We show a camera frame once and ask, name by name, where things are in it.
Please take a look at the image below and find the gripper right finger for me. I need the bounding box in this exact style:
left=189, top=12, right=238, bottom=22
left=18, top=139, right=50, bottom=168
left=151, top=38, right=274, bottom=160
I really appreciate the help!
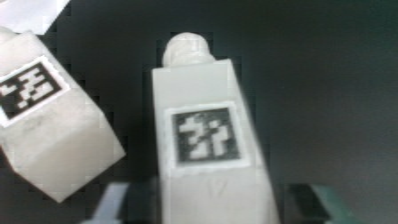
left=286, top=183, right=356, bottom=224

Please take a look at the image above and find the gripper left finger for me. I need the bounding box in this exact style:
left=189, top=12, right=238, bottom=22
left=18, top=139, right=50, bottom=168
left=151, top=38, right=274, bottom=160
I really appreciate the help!
left=79, top=182, right=158, bottom=224

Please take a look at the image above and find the white table leg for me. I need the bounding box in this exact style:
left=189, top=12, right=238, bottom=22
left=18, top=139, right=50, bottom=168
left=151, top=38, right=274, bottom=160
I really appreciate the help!
left=153, top=32, right=281, bottom=224
left=0, top=27, right=125, bottom=201

